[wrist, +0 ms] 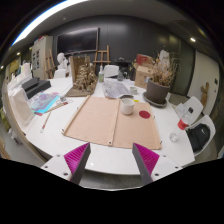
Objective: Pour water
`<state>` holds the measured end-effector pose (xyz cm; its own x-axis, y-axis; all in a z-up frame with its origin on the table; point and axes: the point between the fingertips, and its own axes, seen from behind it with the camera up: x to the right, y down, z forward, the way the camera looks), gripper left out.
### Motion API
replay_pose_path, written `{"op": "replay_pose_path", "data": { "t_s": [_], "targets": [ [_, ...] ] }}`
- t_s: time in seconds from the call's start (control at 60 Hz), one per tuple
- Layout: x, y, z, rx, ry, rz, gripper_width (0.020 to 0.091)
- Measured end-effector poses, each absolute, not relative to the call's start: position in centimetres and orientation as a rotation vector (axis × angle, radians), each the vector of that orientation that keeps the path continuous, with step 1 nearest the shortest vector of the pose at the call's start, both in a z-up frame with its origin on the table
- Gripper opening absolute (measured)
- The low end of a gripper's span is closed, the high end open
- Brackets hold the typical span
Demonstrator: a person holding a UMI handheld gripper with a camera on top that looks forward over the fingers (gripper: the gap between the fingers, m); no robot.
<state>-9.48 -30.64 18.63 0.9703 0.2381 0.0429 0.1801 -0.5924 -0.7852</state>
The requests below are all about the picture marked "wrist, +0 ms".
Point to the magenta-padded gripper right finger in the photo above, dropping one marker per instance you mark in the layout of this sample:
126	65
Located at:
146	159

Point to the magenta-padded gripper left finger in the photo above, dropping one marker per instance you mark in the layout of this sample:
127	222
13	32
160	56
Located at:
76	159

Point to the clear red-label drink bottle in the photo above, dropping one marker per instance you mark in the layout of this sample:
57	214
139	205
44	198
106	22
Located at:
182	124

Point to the tan canvas table mat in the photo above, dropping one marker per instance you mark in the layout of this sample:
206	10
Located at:
100	121

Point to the flat round red coaster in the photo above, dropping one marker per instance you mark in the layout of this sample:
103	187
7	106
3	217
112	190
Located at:
144	114

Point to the black backpack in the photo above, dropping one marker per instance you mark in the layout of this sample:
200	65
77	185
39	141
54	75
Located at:
198	137

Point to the white ceramic mug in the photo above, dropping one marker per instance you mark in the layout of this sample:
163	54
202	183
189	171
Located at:
127	106

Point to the grey plant pot saucer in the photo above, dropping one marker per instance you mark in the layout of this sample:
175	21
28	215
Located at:
150	101

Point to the small yellow flat item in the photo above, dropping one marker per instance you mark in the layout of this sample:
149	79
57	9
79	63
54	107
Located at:
136	100

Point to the small glass jar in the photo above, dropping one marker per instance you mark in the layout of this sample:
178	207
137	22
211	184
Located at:
63	99

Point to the colourful painted sheet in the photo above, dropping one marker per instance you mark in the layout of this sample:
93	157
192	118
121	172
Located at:
44	102

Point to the grey pot with dried plant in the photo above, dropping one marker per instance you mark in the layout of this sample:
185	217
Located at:
156	90

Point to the small white cup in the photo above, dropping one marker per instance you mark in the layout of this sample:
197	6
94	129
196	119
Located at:
133	90

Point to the white chair under backpack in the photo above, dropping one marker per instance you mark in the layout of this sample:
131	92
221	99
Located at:
209	125

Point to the white chair with papers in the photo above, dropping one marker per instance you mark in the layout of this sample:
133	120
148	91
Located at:
195	105

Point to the open grey newspaper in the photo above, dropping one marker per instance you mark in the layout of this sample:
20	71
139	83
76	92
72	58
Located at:
115	89

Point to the stack of white canvases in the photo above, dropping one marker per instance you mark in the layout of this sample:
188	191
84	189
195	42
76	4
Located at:
20	103

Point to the cardboard box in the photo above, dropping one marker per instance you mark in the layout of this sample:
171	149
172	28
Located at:
142	77

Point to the dark grey stacked boxes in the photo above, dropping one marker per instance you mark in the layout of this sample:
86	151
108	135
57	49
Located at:
36	87

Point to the grey spray bottle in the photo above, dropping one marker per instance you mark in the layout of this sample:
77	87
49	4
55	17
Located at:
120	76

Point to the green-tinted plastic bottle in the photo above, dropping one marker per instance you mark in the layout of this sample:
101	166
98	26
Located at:
101	76

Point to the white chair behind table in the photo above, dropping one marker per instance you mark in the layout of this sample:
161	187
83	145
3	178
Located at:
111	70

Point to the small wooden easel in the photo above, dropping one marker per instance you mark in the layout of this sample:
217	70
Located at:
50	65

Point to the red box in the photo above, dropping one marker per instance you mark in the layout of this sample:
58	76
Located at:
144	60

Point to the white plaster bust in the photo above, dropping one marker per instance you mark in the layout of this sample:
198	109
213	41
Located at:
62	60

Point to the white cabinet with posters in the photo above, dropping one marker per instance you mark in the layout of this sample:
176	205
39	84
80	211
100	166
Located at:
40	56

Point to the wooden figure by wall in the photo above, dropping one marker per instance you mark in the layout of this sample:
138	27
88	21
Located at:
204	94

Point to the black wall screen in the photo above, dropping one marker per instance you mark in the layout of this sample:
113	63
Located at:
77	40

